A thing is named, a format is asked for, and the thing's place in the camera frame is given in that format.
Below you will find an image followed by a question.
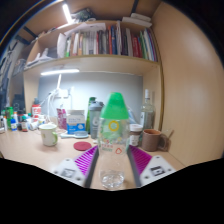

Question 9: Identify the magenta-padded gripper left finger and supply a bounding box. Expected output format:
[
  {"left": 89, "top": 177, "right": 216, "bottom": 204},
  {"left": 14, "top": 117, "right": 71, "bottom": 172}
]
[{"left": 52, "top": 145, "right": 100, "bottom": 190}]

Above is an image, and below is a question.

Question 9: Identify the red and white canister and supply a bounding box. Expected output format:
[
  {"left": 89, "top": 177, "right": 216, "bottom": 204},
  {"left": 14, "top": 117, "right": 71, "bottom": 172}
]
[{"left": 31, "top": 104, "right": 42, "bottom": 118}]

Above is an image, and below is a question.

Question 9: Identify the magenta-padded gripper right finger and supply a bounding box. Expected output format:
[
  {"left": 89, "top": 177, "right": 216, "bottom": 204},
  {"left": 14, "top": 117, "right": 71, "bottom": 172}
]
[{"left": 126, "top": 144, "right": 177, "bottom": 188}]

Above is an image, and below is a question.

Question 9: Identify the blue and white carton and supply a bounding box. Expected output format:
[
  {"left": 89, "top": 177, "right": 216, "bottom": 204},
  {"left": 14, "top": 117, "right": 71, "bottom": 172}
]
[{"left": 65, "top": 109, "right": 87, "bottom": 135}]

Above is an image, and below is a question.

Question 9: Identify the wooden shelf with books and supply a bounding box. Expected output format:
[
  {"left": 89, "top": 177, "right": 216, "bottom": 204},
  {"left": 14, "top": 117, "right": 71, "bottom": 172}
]
[{"left": 19, "top": 9, "right": 161, "bottom": 76}]

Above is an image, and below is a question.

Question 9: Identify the white mug with green handle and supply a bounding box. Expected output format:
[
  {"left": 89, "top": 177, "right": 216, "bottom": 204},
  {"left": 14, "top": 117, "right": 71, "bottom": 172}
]
[{"left": 38, "top": 123, "right": 59, "bottom": 148}]

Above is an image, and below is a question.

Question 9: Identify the small white bottle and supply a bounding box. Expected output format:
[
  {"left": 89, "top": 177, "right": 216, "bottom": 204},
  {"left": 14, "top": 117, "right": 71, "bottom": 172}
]
[{"left": 37, "top": 114, "right": 46, "bottom": 127}]

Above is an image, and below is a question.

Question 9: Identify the jar with white lid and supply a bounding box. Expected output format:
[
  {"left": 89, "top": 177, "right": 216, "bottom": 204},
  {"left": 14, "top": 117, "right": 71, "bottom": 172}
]
[{"left": 129, "top": 123, "right": 144, "bottom": 148}]

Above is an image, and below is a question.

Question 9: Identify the small green bottle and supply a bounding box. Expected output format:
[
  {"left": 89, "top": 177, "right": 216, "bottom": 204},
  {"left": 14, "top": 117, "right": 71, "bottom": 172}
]
[{"left": 4, "top": 106, "right": 14, "bottom": 127}]

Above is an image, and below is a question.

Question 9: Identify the dark green bottle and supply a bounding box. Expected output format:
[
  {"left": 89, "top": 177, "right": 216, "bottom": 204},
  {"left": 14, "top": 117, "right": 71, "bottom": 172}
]
[{"left": 85, "top": 96, "right": 98, "bottom": 134}]

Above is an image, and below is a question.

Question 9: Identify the small dark bottle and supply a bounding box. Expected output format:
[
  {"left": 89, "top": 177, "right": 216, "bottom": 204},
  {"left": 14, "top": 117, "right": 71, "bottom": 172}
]
[{"left": 20, "top": 114, "right": 29, "bottom": 133}]

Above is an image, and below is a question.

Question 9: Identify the small bottle with blue label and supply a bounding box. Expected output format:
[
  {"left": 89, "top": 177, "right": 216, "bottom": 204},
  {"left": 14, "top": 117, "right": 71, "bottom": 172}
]
[{"left": 9, "top": 118, "right": 18, "bottom": 132}]

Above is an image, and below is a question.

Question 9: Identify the white power strip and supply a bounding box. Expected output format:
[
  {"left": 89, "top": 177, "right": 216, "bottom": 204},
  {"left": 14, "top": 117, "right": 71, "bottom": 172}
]
[{"left": 54, "top": 87, "right": 75, "bottom": 99}]

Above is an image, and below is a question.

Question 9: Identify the white cable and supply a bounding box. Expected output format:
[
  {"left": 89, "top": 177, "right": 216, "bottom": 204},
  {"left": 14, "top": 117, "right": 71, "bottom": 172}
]
[{"left": 46, "top": 89, "right": 61, "bottom": 124}]

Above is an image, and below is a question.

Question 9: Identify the clear bottle with green cap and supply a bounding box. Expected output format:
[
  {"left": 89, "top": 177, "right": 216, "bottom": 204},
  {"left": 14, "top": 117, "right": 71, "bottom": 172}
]
[{"left": 96, "top": 92, "right": 131, "bottom": 191}]

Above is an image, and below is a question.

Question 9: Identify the grey shaker bottle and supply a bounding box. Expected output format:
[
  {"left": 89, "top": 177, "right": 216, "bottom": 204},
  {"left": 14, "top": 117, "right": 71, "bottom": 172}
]
[{"left": 88, "top": 101, "right": 105, "bottom": 140}]

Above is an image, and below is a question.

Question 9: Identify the magenta pouch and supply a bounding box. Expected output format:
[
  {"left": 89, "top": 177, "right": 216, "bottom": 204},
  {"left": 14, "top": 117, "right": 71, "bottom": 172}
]
[{"left": 55, "top": 107, "right": 68, "bottom": 130}]

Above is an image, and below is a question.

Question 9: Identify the white ceiling light tube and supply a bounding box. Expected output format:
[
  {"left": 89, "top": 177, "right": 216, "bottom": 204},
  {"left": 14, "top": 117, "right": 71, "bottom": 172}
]
[{"left": 61, "top": 3, "right": 73, "bottom": 24}]

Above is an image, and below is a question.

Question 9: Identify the flat round red coaster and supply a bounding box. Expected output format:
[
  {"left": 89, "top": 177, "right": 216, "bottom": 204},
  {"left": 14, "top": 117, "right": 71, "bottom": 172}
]
[{"left": 73, "top": 141, "right": 93, "bottom": 152}]

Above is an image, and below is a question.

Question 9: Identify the tall clear glass bottle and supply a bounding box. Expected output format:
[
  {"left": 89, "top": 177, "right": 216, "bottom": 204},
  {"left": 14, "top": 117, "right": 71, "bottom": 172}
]
[{"left": 139, "top": 88, "right": 156, "bottom": 132}]

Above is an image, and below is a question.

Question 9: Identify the brown mug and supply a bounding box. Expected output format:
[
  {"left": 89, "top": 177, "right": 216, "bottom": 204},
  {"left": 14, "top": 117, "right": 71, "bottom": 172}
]
[{"left": 141, "top": 128, "right": 168, "bottom": 153}]

